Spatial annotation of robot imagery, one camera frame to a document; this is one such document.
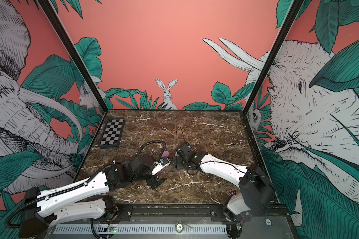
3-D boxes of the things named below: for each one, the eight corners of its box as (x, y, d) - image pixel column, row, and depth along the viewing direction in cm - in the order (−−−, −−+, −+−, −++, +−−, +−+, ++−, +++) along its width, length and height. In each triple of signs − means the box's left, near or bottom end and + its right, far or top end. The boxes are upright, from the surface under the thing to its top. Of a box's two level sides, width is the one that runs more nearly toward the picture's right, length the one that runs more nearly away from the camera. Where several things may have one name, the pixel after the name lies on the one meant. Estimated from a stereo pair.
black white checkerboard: (101, 148, 100) (98, 145, 97) (109, 122, 115) (107, 118, 112) (119, 147, 101) (117, 144, 98) (125, 121, 116) (123, 117, 113)
